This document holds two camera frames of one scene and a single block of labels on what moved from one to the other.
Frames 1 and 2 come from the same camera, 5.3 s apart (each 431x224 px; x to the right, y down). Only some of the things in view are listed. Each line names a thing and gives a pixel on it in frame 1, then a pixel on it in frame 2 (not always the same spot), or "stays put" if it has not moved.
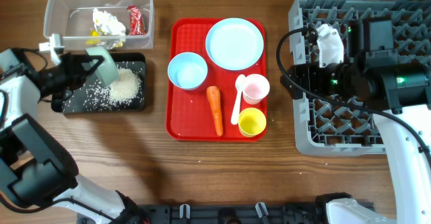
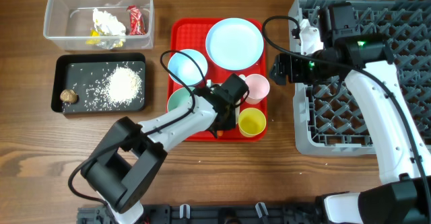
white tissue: (109, 23) stays put
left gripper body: (57, 79) -> (229, 120)
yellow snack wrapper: (95, 38) stays put
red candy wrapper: (137, 22) stays put
